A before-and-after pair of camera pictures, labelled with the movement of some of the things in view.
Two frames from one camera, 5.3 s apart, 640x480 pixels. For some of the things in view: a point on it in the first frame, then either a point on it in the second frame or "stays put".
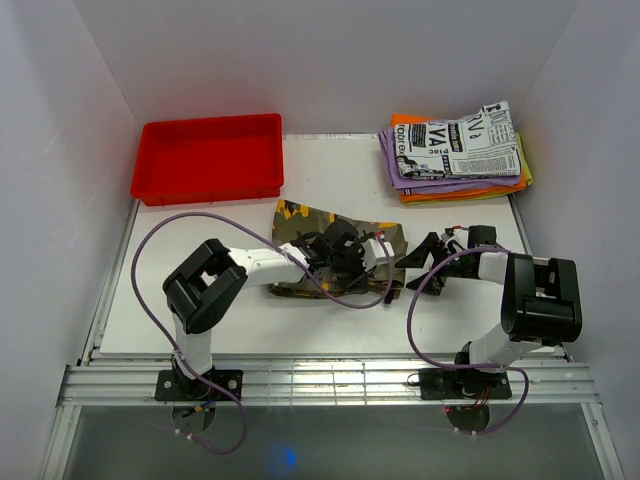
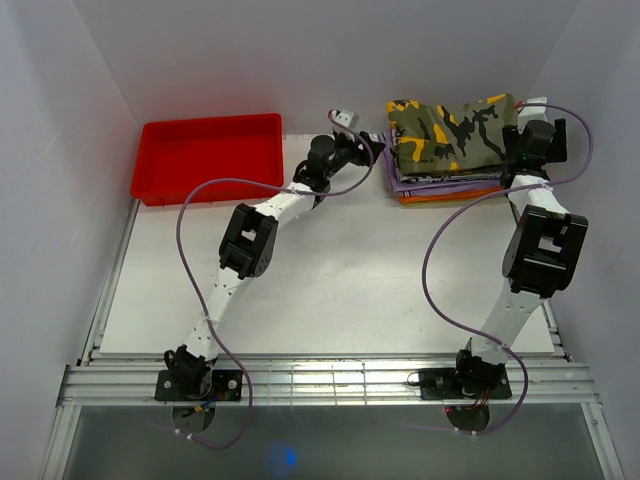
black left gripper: x=355 y=251 to x=361 y=158
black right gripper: x=417 y=257 to x=511 y=137
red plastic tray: x=211 y=159 stays put
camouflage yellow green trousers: x=290 y=218 to x=450 y=136
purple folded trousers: x=411 y=186 stays put
